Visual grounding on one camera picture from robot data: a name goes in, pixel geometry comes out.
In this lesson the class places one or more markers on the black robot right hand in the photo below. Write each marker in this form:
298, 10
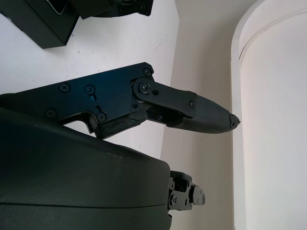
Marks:
72, 187

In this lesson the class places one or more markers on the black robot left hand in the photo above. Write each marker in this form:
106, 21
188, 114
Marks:
136, 7

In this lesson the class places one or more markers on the black Intel RealSense box lid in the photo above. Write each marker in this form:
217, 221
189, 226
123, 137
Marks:
96, 9

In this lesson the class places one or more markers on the white round pillar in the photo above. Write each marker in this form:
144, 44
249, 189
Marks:
275, 107

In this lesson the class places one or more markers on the black camera box base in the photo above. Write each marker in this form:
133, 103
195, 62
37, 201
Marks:
36, 21

